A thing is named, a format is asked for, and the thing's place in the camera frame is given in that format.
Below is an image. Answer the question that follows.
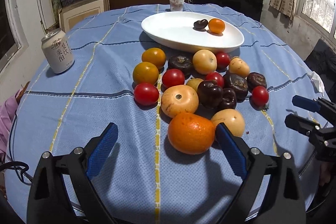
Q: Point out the left window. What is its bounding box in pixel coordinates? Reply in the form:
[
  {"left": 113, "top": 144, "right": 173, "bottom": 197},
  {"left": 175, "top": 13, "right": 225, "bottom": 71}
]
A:
[{"left": 1, "top": 0, "right": 29, "bottom": 72}]

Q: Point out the white paper cup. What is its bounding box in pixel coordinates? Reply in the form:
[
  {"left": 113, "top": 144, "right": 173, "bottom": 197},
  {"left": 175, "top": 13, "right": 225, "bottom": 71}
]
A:
[{"left": 169, "top": 0, "right": 185, "bottom": 11}]

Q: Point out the dark mangosteen back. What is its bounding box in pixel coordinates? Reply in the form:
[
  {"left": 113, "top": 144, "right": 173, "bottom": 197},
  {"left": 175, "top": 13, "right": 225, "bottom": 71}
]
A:
[{"left": 168, "top": 55, "right": 194, "bottom": 76}]

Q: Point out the framed picture cardboard box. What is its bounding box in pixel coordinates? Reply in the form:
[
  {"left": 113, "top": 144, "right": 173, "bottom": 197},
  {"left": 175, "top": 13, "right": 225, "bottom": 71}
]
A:
[{"left": 59, "top": 0, "right": 109, "bottom": 32}]

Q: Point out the spotted pale pear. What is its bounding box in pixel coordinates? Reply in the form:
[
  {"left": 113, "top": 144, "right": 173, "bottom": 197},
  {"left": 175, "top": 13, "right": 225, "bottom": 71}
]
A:
[{"left": 228, "top": 56, "right": 250, "bottom": 78}]

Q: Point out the white oval plate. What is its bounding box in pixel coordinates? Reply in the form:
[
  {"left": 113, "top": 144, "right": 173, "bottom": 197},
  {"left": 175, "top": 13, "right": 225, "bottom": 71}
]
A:
[{"left": 141, "top": 11, "right": 245, "bottom": 53}]

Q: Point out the red cherry tomato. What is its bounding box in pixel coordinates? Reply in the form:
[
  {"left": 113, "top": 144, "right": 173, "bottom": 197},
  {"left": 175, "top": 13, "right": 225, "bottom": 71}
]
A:
[
  {"left": 251, "top": 86, "right": 269, "bottom": 107},
  {"left": 162, "top": 69, "right": 185, "bottom": 88},
  {"left": 205, "top": 72, "right": 224, "bottom": 88},
  {"left": 216, "top": 52, "right": 231, "bottom": 70},
  {"left": 134, "top": 83, "right": 159, "bottom": 106}
]

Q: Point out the large pale yellow apple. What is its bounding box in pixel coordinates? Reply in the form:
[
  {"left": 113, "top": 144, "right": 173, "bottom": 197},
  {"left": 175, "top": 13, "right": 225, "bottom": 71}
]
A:
[{"left": 193, "top": 50, "right": 217, "bottom": 75}]

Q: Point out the dark purple plum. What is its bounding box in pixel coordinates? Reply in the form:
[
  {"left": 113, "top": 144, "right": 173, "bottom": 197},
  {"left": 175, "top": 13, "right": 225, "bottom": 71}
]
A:
[
  {"left": 218, "top": 88, "right": 237, "bottom": 110},
  {"left": 197, "top": 80, "right": 223, "bottom": 109}
]

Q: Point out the crumpled white tissue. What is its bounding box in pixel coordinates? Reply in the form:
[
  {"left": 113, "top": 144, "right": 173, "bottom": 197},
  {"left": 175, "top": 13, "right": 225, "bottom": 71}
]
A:
[{"left": 307, "top": 71, "right": 325, "bottom": 96}]

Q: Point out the red cherry tomato back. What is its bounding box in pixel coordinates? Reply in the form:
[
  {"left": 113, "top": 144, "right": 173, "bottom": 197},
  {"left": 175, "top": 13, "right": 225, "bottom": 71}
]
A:
[{"left": 216, "top": 52, "right": 231, "bottom": 70}]

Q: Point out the yellow orange tomato front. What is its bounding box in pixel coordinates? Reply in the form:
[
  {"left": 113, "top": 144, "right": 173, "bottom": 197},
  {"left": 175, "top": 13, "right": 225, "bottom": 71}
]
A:
[{"left": 133, "top": 62, "right": 159, "bottom": 85}]

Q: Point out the black cable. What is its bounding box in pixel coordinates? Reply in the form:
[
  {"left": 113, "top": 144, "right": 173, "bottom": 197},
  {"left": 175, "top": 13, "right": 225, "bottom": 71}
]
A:
[{"left": 0, "top": 113, "right": 32, "bottom": 185}]

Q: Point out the pale yellow pear front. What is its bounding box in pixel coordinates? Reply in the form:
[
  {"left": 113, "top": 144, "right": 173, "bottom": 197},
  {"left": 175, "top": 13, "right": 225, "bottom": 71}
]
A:
[{"left": 211, "top": 109, "right": 245, "bottom": 137}]

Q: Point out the large orange mandarin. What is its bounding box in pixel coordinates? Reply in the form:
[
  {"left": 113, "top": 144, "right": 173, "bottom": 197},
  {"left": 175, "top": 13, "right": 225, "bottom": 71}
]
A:
[
  {"left": 167, "top": 113, "right": 215, "bottom": 155},
  {"left": 208, "top": 18, "right": 226, "bottom": 34}
]

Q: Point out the small yellow brown pear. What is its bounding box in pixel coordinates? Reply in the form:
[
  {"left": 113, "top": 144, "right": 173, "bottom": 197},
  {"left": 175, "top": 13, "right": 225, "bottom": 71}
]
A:
[{"left": 186, "top": 78, "right": 203, "bottom": 92}]

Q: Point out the white beverage can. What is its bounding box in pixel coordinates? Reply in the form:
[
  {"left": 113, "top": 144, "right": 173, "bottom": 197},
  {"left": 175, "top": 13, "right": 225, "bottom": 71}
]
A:
[{"left": 41, "top": 28, "right": 75, "bottom": 74}]

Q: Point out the yellow orange tomato back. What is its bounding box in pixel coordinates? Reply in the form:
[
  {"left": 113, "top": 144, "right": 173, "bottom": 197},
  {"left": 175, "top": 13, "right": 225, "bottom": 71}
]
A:
[{"left": 141, "top": 48, "right": 166, "bottom": 70}]

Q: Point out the yellow orange tomato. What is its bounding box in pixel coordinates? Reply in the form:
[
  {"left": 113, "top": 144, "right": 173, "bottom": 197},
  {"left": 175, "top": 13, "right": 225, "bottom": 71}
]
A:
[
  {"left": 141, "top": 48, "right": 166, "bottom": 70},
  {"left": 133, "top": 62, "right": 159, "bottom": 85}
]

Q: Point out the blue checked tablecloth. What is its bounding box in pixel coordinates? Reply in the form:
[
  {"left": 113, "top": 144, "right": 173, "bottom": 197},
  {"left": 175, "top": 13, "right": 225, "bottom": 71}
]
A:
[{"left": 7, "top": 5, "right": 328, "bottom": 223}]

